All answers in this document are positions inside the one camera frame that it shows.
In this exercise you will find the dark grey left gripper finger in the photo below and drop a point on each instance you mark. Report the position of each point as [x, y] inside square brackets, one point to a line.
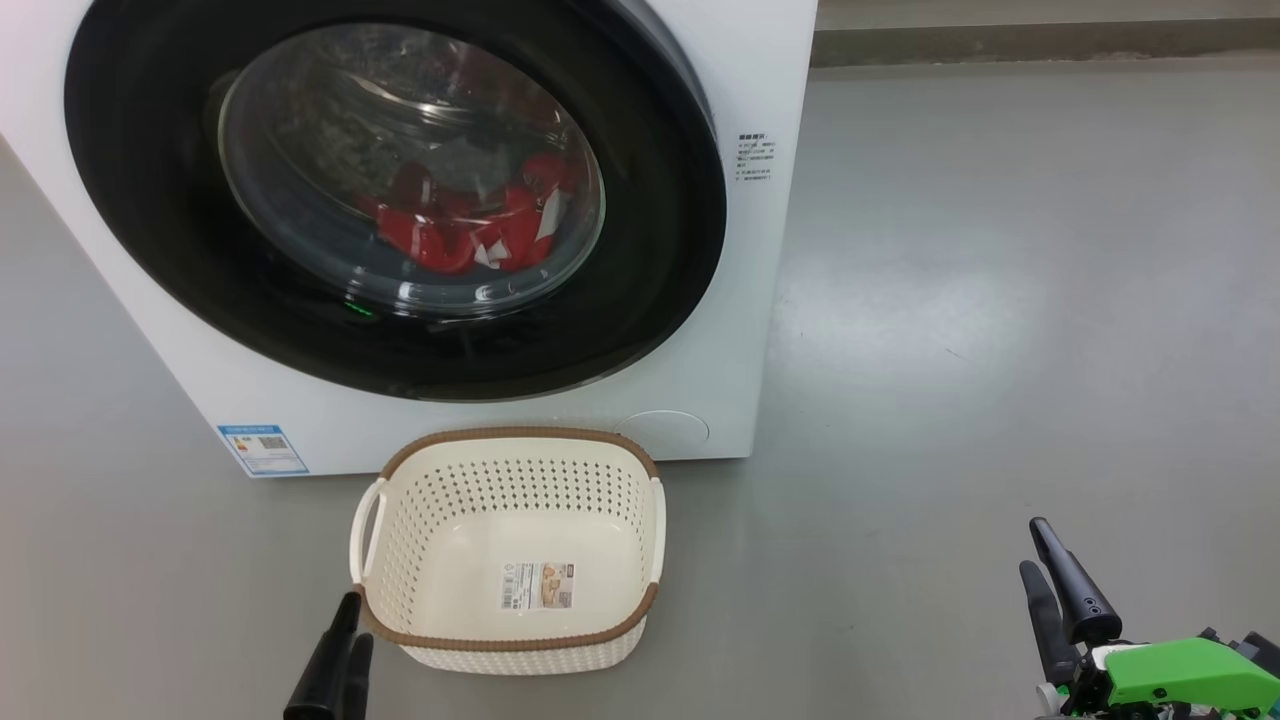
[322, 680]
[358, 690]

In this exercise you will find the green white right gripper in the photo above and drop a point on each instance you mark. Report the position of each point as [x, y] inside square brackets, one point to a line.
[1180, 675]

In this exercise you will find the red and white jersey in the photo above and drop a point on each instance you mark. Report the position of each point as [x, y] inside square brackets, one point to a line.
[432, 240]

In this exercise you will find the dark round glass washer door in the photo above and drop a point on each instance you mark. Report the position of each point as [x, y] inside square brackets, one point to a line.
[660, 250]

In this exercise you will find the cream perforated basket brown rim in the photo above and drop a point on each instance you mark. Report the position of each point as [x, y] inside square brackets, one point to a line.
[520, 640]

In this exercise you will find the white front-load washing machine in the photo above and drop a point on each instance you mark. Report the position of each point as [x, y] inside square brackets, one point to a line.
[765, 300]

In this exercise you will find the paper product label sticker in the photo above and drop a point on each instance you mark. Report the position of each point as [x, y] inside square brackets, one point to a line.
[538, 586]

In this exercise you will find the blue energy label sticker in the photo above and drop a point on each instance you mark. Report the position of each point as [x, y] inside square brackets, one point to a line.
[262, 450]

